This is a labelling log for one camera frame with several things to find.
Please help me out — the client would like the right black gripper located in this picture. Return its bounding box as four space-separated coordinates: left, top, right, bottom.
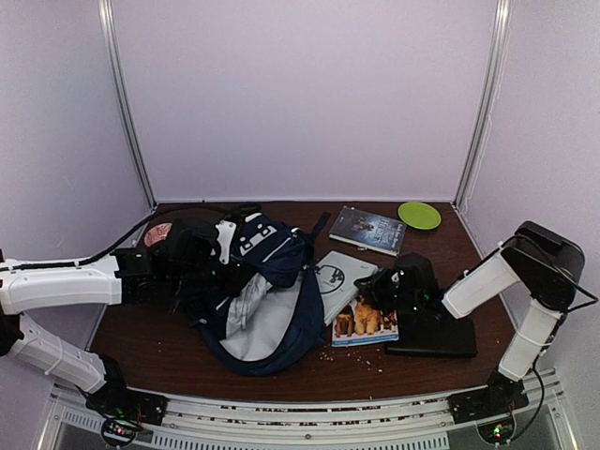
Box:
354 268 422 318

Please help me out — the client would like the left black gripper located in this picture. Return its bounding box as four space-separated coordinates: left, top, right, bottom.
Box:
170 255 256 297

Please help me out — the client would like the navy blue backpack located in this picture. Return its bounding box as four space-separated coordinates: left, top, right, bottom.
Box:
183 212 330 377

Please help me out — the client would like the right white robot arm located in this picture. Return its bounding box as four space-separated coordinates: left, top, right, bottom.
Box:
354 221 585 414

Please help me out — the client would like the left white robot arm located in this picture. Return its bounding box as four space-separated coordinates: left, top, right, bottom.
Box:
1 219 238 416

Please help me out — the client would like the dog cover book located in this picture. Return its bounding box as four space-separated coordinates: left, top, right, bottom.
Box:
331 300 399 347

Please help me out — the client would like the white grey book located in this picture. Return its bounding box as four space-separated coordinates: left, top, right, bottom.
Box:
315 250 378 325

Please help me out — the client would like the red patterned bowl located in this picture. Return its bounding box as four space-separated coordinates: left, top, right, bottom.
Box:
143 222 173 248

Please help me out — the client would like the blue hardcover book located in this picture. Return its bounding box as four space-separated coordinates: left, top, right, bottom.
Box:
329 205 407 257

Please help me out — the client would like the black leather case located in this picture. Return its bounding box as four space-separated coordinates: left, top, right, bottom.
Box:
385 312 477 358

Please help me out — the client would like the green plate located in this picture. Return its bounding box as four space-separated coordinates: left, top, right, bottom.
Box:
397 202 442 231

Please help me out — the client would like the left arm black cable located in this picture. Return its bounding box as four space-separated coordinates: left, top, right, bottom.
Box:
0 202 263 273

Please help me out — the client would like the front aluminium rail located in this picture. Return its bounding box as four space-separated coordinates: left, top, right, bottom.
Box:
46 367 571 450

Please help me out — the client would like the left metal frame post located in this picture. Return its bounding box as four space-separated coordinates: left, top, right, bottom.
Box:
97 0 157 208

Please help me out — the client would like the metal frame post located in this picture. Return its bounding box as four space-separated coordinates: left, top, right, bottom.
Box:
454 0 513 213
97 0 157 208

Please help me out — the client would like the right metal frame post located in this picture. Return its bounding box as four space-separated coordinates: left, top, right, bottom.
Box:
454 0 513 213

